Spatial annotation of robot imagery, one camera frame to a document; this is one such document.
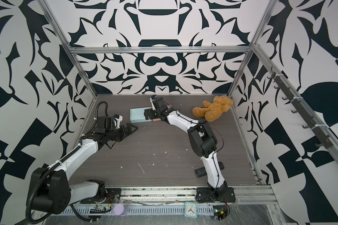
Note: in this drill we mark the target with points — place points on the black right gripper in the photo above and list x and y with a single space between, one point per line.
146 113

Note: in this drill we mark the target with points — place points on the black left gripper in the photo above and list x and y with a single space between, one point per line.
129 131

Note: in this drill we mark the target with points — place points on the light blue paper box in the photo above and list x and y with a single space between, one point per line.
137 115

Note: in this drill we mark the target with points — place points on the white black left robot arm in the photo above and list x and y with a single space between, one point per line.
50 191

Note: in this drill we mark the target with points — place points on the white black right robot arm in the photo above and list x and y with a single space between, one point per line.
202 139

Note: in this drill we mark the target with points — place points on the brown teddy bear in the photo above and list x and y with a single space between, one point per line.
213 111

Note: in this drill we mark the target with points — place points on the black remote control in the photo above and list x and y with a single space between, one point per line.
201 172

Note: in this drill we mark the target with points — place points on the purple round disc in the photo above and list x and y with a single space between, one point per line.
120 210

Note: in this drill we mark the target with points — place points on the small electronics board left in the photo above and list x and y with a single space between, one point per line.
98 209

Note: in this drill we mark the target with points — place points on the teal square clock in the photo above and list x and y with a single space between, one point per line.
190 210

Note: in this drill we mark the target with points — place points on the green circuit board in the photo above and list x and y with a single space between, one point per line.
220 212

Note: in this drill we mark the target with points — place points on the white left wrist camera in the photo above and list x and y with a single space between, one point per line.
117 119

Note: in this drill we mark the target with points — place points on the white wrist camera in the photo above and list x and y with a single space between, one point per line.
152 100
117 119

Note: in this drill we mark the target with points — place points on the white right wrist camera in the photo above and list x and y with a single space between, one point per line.
152 100

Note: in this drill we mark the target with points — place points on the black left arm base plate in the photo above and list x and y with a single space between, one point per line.
109 195

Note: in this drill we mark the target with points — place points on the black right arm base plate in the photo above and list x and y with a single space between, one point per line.
205 195

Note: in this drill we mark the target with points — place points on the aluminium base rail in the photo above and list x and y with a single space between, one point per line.
244 194

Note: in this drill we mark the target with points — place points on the black wall hook rack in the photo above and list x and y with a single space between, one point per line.
303 109

